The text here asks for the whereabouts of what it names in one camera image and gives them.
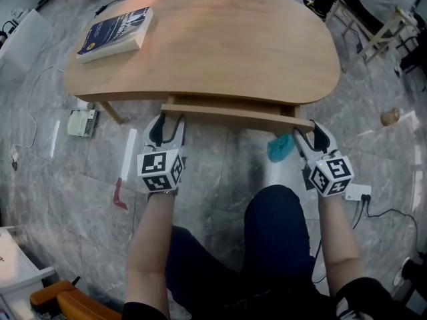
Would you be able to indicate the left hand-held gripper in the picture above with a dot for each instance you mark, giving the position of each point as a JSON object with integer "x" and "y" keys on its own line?
{"x": 160, "y": 168}

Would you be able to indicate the dark blue book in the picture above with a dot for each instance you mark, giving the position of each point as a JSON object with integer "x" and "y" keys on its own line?
{"x": 113, "y": 32}

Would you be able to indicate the white power strip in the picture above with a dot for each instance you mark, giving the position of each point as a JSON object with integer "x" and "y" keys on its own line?
{"x": 358, "y": 190}

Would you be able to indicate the wooden drawer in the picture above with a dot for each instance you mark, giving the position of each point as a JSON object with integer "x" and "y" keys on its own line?
{"x": 233, "y": 117}

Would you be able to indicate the person's black shirt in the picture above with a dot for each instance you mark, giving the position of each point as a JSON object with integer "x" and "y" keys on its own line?
{"x": 267, "y": 308}

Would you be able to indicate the light wooden chair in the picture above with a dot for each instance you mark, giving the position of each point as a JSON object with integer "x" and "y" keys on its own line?
{"x": 387, "y": 28}

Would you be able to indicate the small white box device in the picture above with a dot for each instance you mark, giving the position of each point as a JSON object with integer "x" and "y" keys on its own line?
{"x": 81, "y": 123}

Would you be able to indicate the white cabinet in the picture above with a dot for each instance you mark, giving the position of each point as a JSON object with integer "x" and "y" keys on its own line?
{"x": 16, "y": 272}

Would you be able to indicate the wooden coffee table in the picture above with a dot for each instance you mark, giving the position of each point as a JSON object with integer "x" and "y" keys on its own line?
{"x": 217, "y": 45}

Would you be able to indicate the teal crumpled cover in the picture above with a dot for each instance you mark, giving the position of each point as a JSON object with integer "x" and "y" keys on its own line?
{"x": 280, "y": 148}

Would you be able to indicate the red angled tool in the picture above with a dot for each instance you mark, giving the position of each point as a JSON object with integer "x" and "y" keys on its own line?
{"x": 117, "y": 195}

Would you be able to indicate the large white box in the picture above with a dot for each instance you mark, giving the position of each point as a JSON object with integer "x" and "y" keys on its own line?
{"x": 23, "y": 45}

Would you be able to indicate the person's right forearm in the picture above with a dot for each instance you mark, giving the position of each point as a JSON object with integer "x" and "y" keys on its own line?
{"x": 337, "y": 245}

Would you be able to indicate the person's left forearm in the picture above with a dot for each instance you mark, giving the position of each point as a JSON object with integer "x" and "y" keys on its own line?
{"x": 150, "y": 245}

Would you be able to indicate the person's black trousers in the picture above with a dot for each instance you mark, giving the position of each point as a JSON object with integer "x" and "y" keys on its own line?
{"x": 277, "y": 218}

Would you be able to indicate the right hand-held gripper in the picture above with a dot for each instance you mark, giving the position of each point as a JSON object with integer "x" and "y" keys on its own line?
{"x": 330, "y": 175}

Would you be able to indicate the white charger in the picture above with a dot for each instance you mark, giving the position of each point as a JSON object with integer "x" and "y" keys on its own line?
{"x": 14, "y": 163}

